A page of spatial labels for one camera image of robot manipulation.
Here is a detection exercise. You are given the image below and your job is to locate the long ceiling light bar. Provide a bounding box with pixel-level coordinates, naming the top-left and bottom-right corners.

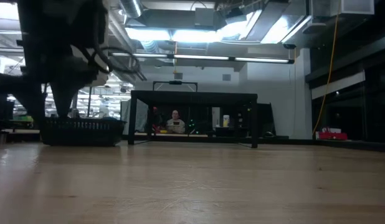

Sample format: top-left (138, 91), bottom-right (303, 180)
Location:
top-left (111, 51), bottom-right (295, 65)

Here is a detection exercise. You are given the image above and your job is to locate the black plastic slotted basket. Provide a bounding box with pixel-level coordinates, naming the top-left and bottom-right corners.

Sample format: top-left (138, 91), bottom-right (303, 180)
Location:
top-left (40, 116), bottom-right (127, 147)

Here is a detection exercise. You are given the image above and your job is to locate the yellow hanging extension cord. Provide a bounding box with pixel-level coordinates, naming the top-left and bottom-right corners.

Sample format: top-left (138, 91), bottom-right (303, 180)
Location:
top-left (311, 14), bottom-right (340, 139)

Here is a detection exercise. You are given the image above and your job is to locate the black mesh desk riser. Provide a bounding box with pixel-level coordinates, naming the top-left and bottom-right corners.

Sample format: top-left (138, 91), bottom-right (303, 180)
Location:
top-left (127, 90), bottom-right (259, 149)

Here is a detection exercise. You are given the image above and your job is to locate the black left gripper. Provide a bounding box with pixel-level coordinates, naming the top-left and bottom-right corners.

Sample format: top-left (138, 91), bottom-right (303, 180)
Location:
top-left (0, 55), bottom-right (100, 125)

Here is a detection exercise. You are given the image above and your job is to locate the person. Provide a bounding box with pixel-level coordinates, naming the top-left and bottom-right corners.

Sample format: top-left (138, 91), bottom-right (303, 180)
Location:
top-left (165, 109), bottom-right (187, 134)

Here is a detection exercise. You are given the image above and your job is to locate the red storage bin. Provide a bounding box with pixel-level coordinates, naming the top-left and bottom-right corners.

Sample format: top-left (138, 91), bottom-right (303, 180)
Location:
top-left (315, 126), bottom-right (348, 141)

